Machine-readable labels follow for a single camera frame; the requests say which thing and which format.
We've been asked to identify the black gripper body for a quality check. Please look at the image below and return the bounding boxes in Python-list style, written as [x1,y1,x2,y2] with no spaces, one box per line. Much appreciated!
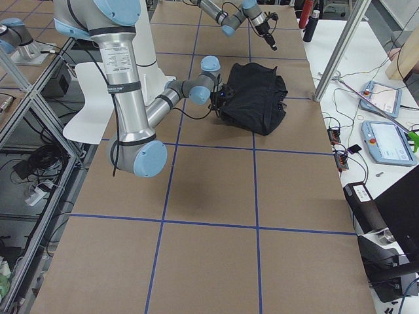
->
[255,22,270,37]
[209,84,234,113]

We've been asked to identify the black printed t-shirt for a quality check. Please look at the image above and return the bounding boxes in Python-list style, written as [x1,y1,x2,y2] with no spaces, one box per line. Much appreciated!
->
[217,62,288,136]

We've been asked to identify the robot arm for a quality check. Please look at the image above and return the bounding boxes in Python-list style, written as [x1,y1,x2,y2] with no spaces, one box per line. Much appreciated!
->
[187,0,279,51]
[54,1,221,178]

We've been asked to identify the red bottle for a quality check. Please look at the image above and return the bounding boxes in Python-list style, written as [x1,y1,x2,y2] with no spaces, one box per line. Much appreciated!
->
[299,0,314,29]

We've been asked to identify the black water bottle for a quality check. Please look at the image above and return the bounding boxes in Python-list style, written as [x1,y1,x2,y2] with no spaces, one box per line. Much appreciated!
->
[302,10,320,43]

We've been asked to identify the grey hub with orange ports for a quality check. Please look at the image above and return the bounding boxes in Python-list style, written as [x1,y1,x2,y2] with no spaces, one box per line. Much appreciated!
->
[327,128,341,145]

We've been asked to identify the white plastic chair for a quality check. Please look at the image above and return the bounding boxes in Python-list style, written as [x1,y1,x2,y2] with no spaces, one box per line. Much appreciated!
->
[63,62,113,145]

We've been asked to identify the blue teach pendant tablet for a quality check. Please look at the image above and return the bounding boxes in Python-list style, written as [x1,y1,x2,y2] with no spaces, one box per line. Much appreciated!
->
[363,80,402,118]

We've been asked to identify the seated person beige shirt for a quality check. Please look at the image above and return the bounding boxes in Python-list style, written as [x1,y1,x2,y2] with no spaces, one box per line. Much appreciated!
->
[386,28,418,80]

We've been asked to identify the black device with buttons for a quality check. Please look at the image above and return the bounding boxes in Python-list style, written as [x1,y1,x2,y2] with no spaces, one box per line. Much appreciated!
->
[343,182,388,235]

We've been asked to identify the white power strip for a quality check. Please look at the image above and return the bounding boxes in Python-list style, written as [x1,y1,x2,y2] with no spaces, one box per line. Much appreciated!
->
[25,182,52,207]

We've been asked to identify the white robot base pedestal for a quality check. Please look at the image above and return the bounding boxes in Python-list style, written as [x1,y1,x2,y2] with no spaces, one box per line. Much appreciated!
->
[133,0,175,94]

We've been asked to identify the aluminium frame post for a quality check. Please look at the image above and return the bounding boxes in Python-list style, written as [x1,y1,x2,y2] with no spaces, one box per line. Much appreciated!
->
[313,0,371,102]

